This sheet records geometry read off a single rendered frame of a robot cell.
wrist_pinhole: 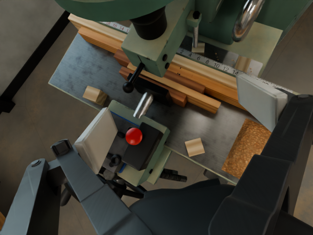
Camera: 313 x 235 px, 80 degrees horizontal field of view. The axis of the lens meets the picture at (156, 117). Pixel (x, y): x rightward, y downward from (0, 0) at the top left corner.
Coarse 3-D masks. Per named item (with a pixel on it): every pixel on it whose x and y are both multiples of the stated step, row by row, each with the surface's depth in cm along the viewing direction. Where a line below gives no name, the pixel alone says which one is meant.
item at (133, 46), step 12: (180, 0) 30; (192, 0) 31; (168, 12) 30; (180, 12) 30; (168, 24) 30; (180, 24) 31; (132, 36) 31; (168, 36) 30; (180, 36) 34; (132, 48) 30; (144, 48) 30; (156, 48) 30; (168, 48) 31; (132, 60) 34; (144, 60) 31; (156, 60) 29; (168, 60) 34; (156, 72) 34
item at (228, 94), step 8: (80, 32) 49; (88, 32) 48; (96, 32) 48; (88, 40) 51; (96, 40) 48; (104, 40) 47; (112, 40) 47; (104, 48) 51; (112, 48) 47; (120, 48) 46; (176, 72) 42; (192, 72) 41; (192, 80) 41; (200, 80) 41; (208, 80) 40; (208, 88) 40; (216, 88) 40; (224, 88) 40; (216, 96) 42; (224, 96) 40; (232, 96) 39; (232, 104) 42; (240, 104) 40
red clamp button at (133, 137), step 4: (132, 128) 33; (136, 128) 33; (128, 132) 33; (132, 132) 33; (136, 132) 32; (140, 132) 32; (128, 136) 33; (132, 136) 32; (136, 136) 32; (140, 136) 32; (128, 140) 32; (132, 140) 32; (136, 140) 32; (140, 140) 32; (132, 144) 32; (136, 144) 32
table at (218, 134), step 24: (72, 48) 53; (96, 48) 52; (72, 72) 52; (96, 72) 50; (72, 96) 50; (120, 96) 48; (168, 120) 44; (192, 120) 43; (216, 120) 42; (240, 120) 42; (168, 144) 43; (216, 144) 42; (216, 168) 41
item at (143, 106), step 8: (128, 80) 39; (136, 80) 37; (144, 80) 37; (136, 88) 42; (144, 88) 38; (152, 88) 37; (160, 88) 36; (144, 96) 40; (152, 96) 40; (160, 96) 38; (168, 96) 38; (144, 104) 40; (168, 104) 42; (136, 112) 40; (144, 112) 40
